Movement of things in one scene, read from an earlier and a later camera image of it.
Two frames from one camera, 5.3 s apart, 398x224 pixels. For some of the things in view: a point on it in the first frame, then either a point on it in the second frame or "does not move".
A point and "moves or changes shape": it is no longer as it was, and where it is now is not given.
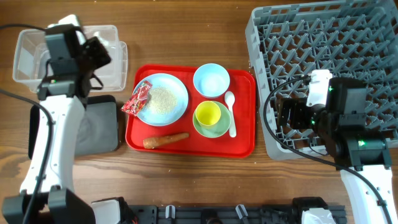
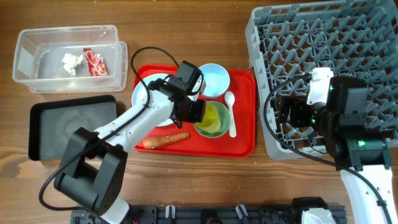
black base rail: [222, 214] does not move
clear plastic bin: [31, 58] does not move
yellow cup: [208, 113] moves or changes shape
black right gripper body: [301, 116] does not move
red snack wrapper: [136, 103] moves or changes shape
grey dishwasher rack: [356, 39] does not move
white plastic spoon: [230, 98] does not move
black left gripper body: [96, 58] → [192, 111]
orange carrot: [152, 142] does not move
